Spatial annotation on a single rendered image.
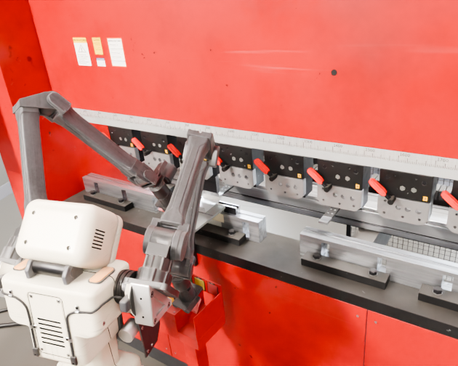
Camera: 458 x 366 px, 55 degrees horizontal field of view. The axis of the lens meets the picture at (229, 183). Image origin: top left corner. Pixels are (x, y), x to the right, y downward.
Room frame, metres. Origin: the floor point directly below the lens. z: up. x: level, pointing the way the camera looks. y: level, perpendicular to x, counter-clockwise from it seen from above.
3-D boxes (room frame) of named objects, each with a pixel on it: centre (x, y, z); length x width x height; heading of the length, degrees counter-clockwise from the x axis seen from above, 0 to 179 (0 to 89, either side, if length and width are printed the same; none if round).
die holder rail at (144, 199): (1.95, 0.53, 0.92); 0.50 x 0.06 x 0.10; 54
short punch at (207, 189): (1.63, 0.09, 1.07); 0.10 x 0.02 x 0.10; 54
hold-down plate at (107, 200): (1.93, 0.61, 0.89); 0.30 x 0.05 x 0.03; 54
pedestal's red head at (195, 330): (1.26, 0.19, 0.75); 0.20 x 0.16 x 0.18; 52
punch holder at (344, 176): (1.29, -0.38, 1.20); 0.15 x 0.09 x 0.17; 54
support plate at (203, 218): (1.51, 0.17, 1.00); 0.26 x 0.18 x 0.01; 144
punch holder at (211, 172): (1.64, 0.11, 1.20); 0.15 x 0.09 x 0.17; 54
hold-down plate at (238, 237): (1.56, 0.09, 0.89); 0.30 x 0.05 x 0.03; 54
